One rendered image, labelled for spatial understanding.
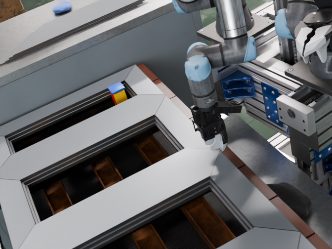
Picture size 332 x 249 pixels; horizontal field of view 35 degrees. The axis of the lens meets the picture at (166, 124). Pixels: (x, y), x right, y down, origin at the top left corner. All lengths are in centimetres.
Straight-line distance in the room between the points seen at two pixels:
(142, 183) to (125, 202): 10
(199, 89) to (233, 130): 58
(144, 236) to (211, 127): 45
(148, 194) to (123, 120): 45
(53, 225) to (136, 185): 30
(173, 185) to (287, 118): 43
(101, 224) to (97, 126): 53
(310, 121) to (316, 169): 65
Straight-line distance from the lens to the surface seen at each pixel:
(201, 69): 154
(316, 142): 174
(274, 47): 208
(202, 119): 164
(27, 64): 229
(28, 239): 175
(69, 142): 205
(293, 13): 136
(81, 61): 234
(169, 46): 247
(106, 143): 200
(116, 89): 220
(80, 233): 167
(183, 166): 175
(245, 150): 202
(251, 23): 204
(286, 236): 148
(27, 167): 203
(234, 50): 163
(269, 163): 195
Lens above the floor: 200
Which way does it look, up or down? 36 degrees down
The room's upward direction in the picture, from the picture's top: 18 degrees counter-clockwise
